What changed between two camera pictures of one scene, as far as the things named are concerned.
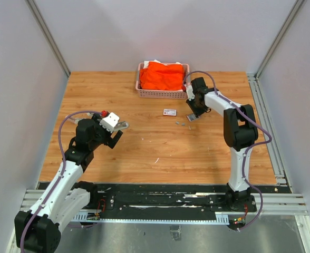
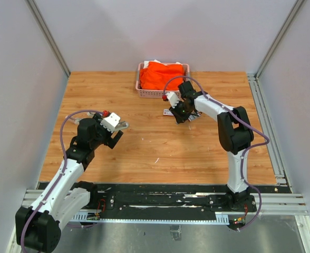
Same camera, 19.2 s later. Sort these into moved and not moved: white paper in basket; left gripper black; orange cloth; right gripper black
Moved: right gripper black
Not moved: left gripper black; white paper in basket; orange cloth
